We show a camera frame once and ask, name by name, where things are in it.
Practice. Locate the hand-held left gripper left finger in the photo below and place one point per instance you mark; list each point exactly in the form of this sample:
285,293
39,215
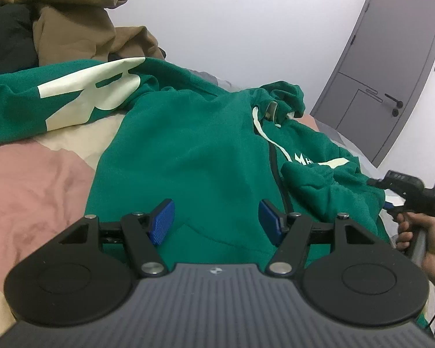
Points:
162,221

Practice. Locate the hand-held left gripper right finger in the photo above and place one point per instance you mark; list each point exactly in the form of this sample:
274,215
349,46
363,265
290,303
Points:
270,221

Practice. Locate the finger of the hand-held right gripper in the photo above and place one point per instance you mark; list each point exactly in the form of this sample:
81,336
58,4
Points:
392,206
377,183

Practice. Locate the green hoodie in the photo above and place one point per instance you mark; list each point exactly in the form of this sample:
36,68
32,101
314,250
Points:
195,145

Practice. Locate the patchwork bed blanket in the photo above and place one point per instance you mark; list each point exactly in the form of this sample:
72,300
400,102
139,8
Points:
32,188

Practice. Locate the grey door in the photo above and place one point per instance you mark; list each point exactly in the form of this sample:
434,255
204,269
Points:
391,43

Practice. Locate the brown garment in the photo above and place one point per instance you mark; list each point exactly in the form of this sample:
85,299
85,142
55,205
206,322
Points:
76,25

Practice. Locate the black garment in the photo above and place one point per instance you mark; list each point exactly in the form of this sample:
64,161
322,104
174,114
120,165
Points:
7,40

